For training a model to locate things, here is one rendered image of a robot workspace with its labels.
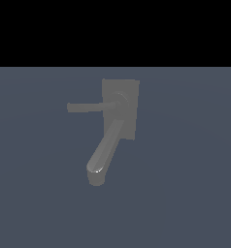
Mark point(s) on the grey faucet body with spout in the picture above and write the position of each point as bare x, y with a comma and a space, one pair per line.
125, 126

